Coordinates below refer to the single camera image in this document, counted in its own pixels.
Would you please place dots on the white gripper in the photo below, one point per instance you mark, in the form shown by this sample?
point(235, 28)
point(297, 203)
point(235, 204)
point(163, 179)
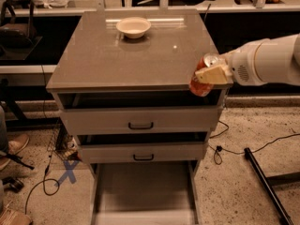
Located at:
point(242, 66)

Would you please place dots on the tan shoe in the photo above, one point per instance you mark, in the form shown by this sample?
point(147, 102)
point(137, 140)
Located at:
point(12, 147)
point(9, 216)

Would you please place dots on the red coke can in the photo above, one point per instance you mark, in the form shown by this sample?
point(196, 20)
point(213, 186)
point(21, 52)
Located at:
point(208, 73)

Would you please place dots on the black tool on floor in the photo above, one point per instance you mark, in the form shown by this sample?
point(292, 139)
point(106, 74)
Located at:
point(12, 184)

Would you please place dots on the open bottom drawer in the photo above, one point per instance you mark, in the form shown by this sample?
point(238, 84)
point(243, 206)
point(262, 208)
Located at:
point(146, 193)

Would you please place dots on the drawer with black handle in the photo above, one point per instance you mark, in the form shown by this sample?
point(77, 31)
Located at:
point(143, 152)
point(139, 120)

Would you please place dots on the middle drawer with black handle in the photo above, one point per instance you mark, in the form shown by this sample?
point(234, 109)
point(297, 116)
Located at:
point(143, 152)

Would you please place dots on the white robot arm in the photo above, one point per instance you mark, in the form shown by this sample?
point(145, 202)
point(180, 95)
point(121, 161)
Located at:
point(255, 63)

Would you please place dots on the grey drawer cabinet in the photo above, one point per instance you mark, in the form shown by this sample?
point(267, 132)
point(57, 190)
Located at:
point(103, 69)

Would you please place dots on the top drawer with black handle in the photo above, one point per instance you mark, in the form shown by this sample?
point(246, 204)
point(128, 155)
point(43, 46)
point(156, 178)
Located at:
point(139, 120)

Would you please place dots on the tan shoe lower left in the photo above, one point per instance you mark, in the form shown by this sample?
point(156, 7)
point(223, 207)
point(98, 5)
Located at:
point(9, 216)

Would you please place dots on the white paper bowl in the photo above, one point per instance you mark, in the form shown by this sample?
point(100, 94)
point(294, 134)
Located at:
point(133, 27)

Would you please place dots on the black chair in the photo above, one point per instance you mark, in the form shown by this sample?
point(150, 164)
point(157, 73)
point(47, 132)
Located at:
point(17, 40)

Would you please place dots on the tan shoe upper left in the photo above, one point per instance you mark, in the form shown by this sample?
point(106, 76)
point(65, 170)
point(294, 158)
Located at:
point(12, 147)

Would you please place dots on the wire mesh basket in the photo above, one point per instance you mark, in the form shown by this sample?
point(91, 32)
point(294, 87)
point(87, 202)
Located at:
point(62, 144)

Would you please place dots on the black metal stand leg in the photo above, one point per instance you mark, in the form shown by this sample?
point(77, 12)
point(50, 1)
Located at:
point(269, 182)

